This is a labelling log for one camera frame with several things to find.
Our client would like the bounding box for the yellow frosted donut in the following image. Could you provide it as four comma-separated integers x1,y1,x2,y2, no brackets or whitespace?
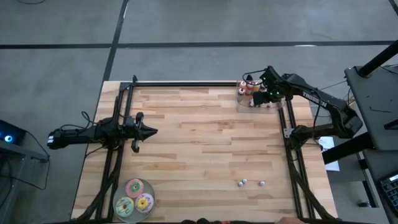
134,192,155,214

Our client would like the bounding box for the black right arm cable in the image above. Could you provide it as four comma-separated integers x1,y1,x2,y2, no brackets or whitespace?
242,69,269,83

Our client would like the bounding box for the black cart leg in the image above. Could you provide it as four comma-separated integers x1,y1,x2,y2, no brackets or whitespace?
322,133,374,165

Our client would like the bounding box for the white paper sheet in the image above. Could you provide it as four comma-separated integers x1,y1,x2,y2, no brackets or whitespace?
320,136,341,172

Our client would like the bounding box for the clear plastic container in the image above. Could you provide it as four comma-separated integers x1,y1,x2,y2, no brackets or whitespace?
236,79,286,113

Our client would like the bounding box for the grey side table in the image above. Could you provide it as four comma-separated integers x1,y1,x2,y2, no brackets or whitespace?
0,141,50,224

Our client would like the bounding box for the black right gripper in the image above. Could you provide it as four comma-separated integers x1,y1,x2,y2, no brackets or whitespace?
252,91,272,108

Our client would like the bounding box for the pink frosted donut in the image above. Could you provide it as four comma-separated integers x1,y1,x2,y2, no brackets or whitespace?
125,179,145,198

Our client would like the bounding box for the person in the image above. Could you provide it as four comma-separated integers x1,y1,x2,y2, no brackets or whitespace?
180,217,243,224

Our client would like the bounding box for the person's hand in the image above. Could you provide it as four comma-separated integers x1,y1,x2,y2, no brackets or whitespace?
276,217,304,224

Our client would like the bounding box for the black aluminium rig frame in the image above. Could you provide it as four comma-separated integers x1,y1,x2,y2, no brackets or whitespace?
71,73,338,224

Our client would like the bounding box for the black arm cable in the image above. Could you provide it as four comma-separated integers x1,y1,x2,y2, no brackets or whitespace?
58,110,103,131
242,69,269,83

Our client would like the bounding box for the clear glass plate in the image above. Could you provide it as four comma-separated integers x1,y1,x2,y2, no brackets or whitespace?
112,177,155,223

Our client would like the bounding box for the black computer blue light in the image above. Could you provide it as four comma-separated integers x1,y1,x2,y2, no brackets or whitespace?
0,119,27,146

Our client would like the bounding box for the black cart pole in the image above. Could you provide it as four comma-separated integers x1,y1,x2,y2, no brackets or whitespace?
357,40,398,78

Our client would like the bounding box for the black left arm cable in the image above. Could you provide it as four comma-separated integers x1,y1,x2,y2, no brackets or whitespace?
58,110,103,131

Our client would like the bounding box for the equipment cart table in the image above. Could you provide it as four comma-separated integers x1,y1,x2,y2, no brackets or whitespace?
344,63,398,152

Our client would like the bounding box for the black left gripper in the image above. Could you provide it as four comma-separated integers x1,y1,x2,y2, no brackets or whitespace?
124,111,159,153

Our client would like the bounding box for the green frosted donut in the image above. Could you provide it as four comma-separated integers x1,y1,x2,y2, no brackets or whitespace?
114,196,136,217

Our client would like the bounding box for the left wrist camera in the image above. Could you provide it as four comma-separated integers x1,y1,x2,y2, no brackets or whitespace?
123,115,136,129

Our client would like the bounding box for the blue-lit keyboard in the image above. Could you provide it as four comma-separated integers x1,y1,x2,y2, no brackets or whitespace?
381,174,398,212

